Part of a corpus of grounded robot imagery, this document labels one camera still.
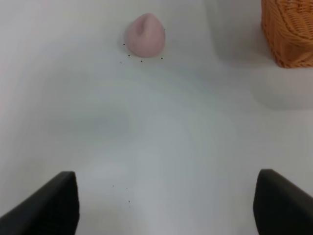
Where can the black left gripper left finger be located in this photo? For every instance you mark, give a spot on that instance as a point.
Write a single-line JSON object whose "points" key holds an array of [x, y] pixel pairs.
{"points": [[51, 210]]}

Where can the pink peach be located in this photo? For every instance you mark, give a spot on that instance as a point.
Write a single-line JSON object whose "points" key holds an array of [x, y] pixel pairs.
{"points": [[145, 36]]}

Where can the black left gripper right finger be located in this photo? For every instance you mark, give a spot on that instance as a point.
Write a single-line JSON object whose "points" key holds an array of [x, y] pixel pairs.
{"points": [[280, 207]]}

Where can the orange wicker basket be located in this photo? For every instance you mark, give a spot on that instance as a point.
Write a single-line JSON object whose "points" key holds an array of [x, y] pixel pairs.
{"points": [[288, 29]]}

